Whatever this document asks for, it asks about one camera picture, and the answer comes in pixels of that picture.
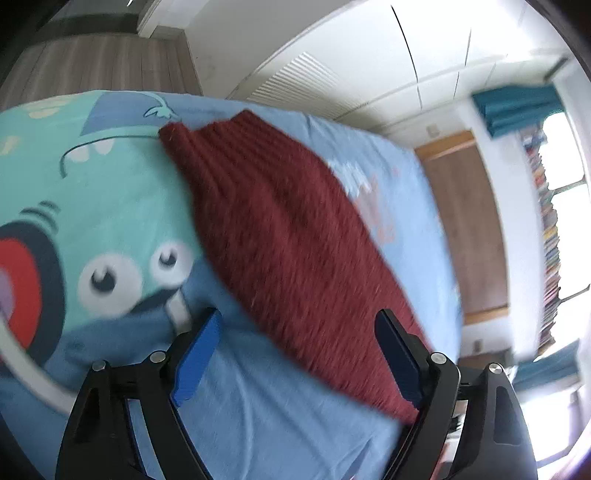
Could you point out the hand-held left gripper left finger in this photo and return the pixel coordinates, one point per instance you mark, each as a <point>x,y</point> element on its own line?
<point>196,357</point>

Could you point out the window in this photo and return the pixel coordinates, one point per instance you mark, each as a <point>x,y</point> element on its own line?
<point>570,157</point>

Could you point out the wall socket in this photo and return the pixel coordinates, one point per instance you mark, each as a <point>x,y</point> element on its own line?
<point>434,130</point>
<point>478,344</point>

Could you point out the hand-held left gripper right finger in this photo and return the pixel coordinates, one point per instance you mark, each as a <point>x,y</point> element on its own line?
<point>399,355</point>

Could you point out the wooden headboard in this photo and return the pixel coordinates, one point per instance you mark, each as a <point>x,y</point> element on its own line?
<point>466,226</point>

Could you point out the blue cartoon print bed sheet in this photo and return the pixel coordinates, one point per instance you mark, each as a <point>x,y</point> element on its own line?
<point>115,194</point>

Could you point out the dark red knitted sweater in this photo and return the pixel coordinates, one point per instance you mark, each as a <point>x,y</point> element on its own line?
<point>286,240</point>

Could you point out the row of books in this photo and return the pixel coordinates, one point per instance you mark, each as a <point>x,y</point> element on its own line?
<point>549,240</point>

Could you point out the teal curtain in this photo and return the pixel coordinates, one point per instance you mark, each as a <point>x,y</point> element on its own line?
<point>545,369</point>
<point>517,108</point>

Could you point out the white wardrobe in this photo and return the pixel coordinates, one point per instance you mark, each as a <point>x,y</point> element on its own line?
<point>369,60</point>

